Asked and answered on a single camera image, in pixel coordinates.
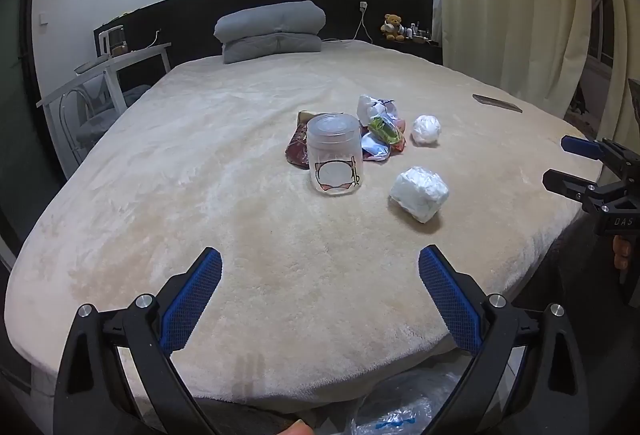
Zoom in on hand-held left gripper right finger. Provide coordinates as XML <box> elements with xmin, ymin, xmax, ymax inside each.
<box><xmin>418</xmin><ymin>244</ymin><xmax>591</xmax><ymax>435</ymax></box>

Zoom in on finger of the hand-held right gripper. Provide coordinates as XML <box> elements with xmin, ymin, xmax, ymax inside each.
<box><xmin>542</xmin><ymin>169</ymin><xmax>640</xmax><ymax>214</ymax></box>
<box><xmin>561</xmin><ymin>135</ymin><xmax>640</xmax><ymax>180</ymax></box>

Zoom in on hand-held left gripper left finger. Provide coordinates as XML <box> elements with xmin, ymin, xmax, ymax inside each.
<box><xmin>52</xmin><ymin>246</ymin><xmax>223</xmax><ymax>435</ymax></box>

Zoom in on white tissue pack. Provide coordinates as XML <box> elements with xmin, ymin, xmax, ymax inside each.
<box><xmin>390</xmin><ymin>166</ymin><xmax>449</xmax><ymax>223</ymax></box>

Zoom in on clear plastic bag blue print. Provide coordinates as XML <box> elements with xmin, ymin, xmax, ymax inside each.
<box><xmin>350</xmin><ymin>372</ymin><xmax>466</xmax><ymax>435</ymax></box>

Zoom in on silver snack wrapper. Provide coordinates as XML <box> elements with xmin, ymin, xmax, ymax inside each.
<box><xmin>361</xmin><ymin>132</ymin><xmax>396</xmax><ymax>162</ymax></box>

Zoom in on green and red snack wrapper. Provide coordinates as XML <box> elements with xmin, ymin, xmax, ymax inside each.
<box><xmin>367</xmin><ymin>115</ymin><xmax>408</xmax><ymax>150</ymax></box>

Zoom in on clear plastic jar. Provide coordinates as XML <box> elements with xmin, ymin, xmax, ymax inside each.
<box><xmin>306</xmin><ymin>113</ymin><xmax>363</xmax><ymax>197</ymax></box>

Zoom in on white wrapper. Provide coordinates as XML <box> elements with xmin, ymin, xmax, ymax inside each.
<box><xmin>356</xmin><ymin>95</ymin><xmax>398</xmax><ymax>122</ymax></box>

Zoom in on person's right hand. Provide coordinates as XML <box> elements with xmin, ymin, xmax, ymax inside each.
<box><xmin>613</xmin><ymin>235</ymin><xmax>633</xmax><ymax>272</ymax></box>

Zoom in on cream curtain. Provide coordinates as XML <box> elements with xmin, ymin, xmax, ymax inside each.
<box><xmin>434</xmin><ymin>0</ymin><xmax>593</xmax><ymax>120</ymax></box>
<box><xmin>595</xmin><ymin>0</ymin><xmax>640</xmax><ymax>140</ymax></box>

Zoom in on cream fluffy blanket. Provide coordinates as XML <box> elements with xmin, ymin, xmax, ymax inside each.
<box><xmin>2</xmin><ymin>40</ymin><xmax>603</xmax><ymax>416</ymax></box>

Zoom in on metal chair with grey cushion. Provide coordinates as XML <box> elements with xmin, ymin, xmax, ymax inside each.
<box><xmin>59</xmin><ymin>75</ymin><xmax>151</xmax><ymax>150</ymax></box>

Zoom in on small toiletry bottles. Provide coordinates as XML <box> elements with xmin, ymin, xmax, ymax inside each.
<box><xmin>406</xmin><ymin>22</ymin><xmax>441</xmax><ymax>46</ymax></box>

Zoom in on white table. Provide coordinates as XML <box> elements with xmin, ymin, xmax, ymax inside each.
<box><xmin>36</xmin><ymin>42</ymin><xmax>172</xmax><ymax>180</ymax></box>

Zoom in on brown teddy bear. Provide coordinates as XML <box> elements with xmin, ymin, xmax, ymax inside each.
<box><xmin>381</xmin><ymin>13</ymin><xmax>408</xmax><ymax>42</ymax></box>

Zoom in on white kettle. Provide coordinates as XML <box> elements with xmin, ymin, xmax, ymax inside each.
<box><xmin>99</xmin><ymin>26</ymin><xmax>130</xmax><ymax>58</ymax></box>

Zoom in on folded grey quilt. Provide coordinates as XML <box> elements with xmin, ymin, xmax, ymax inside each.
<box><xmin>214</xmin><ymin>0</ymin><xmax>327</xmax><ymax>64</ymax></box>

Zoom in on black headboard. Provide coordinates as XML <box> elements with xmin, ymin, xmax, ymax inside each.
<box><xmin>94</xmin><ymin>0</ymin><xmax>443</xmax><ymax>70</ymax></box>

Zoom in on white cable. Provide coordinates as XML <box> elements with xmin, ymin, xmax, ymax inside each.
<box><xmin>320</xmin><ymin>9</ymin><xmax>368</xmax><ymax>44</ymax></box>

